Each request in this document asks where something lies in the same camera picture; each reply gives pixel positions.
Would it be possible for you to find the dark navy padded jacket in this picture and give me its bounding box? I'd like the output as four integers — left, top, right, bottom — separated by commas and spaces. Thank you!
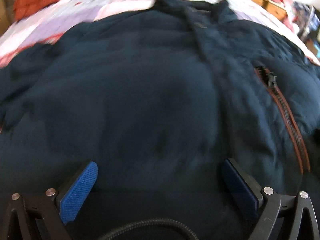
1, 0, 319, 239

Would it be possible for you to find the colourful clothes pile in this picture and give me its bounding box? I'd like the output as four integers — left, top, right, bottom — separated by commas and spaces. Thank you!
282, 0, 319, 60

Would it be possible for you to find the red white checkered mat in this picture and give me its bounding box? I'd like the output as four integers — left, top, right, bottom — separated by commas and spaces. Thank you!
0, 33, 64, 68

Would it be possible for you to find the wooden bedside cabinet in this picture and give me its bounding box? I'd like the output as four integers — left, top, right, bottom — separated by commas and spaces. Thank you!
251, 0, 287, 22

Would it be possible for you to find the purple white patchwork bedsheet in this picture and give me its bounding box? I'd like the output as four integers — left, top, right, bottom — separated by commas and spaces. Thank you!
1, 0, 319, 64

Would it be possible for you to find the black braided cable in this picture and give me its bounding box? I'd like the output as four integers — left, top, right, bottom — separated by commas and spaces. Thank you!
96, 218, 200, 240

